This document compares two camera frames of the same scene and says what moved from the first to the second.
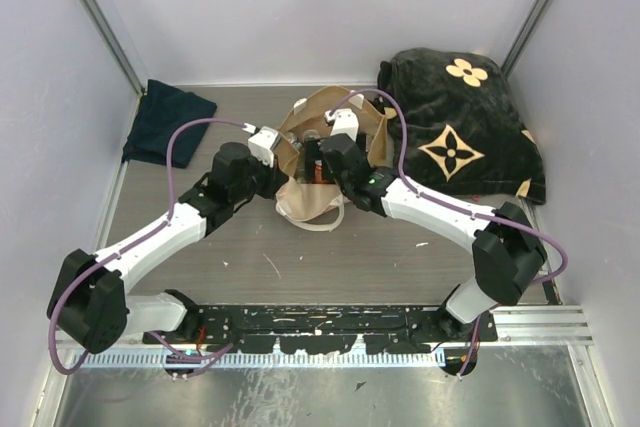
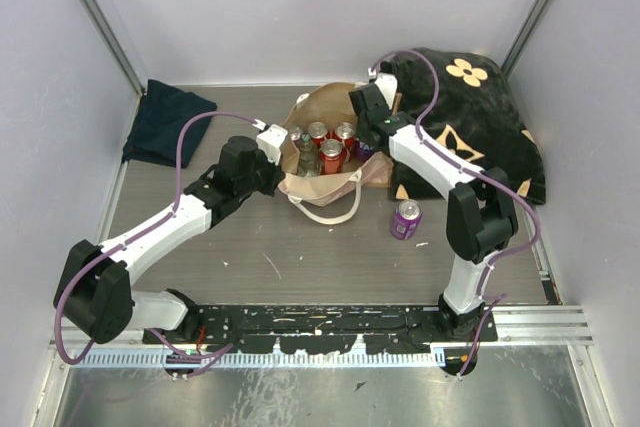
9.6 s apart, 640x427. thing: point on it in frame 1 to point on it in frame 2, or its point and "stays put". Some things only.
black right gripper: x=314 y=152 to x=360 y=122
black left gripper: x=275 y=179 stays put
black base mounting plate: x=386 y=329 stays put
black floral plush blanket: x=467 y=132 stays put
